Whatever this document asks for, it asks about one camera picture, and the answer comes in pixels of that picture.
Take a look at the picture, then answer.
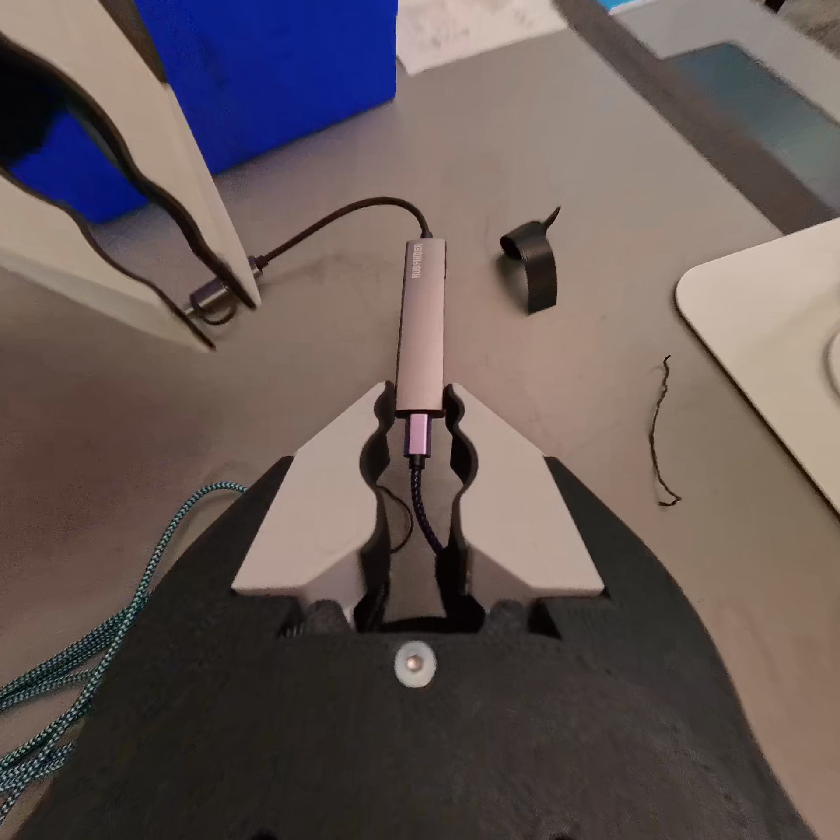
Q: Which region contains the black hub cable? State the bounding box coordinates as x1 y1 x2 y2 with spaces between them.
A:
189 197 434 324

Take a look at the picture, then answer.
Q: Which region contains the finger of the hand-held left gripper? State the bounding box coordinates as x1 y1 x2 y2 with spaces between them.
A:
0 0 262 311
0 166 217 353

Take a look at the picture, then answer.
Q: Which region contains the teal braided usb-c cable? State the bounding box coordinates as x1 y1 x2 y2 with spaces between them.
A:
0 481 248 818

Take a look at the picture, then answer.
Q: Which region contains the black strap loop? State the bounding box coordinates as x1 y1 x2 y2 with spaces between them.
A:
499 205 563 316

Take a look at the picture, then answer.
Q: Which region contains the white paper sheet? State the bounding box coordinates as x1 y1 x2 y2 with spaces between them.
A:
396 0 569 74

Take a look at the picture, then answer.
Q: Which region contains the white monitor base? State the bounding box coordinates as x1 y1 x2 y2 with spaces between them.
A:
676 218 840 514

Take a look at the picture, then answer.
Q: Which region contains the dark desk mat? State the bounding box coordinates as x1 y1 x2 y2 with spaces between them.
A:
666 41 840 234

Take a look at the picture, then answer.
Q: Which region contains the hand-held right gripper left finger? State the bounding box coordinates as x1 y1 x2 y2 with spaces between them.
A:
231 382 403 631

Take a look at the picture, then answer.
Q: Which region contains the blue box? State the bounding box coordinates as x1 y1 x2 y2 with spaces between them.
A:
5 0 399 225

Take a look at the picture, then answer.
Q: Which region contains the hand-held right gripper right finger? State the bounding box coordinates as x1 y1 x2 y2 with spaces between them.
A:
445 382 606 631

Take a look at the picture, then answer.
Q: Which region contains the long black thread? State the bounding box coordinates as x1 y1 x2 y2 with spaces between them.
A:
648 354 683 508

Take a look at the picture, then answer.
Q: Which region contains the purple braided usb-c cable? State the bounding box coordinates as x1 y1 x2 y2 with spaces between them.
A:
403 412 454 565

